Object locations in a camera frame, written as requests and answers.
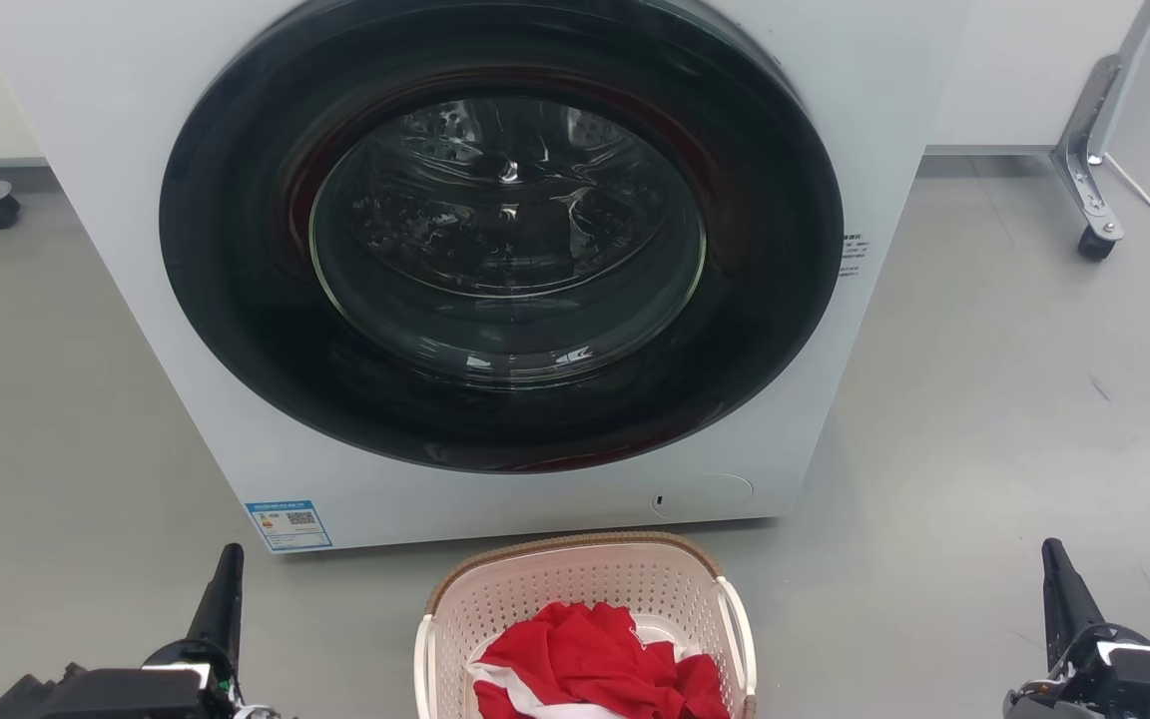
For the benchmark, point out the white perforated laundry basket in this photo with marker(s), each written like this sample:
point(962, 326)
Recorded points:
point(575, 574)

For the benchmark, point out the tall grey caster leg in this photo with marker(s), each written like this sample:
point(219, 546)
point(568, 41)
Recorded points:
point(1084, 160)

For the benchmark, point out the red garment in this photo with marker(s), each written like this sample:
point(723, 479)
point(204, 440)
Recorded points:
point(585, 659)

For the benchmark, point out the black round washer door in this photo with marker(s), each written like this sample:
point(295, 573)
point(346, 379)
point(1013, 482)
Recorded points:
point(505, 250)

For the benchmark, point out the blue energy label sticker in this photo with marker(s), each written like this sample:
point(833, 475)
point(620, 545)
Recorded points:
point(290, 526)

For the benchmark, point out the white front-load washing machine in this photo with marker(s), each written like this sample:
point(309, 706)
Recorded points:
point(106, 200)

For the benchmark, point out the small text sticker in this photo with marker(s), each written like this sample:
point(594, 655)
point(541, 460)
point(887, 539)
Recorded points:
point(853, 255)

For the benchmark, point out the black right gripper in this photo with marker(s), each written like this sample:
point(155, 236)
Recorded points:
point(1134, 679)

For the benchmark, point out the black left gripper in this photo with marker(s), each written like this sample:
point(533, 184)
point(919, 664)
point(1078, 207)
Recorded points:
point(126, 694)

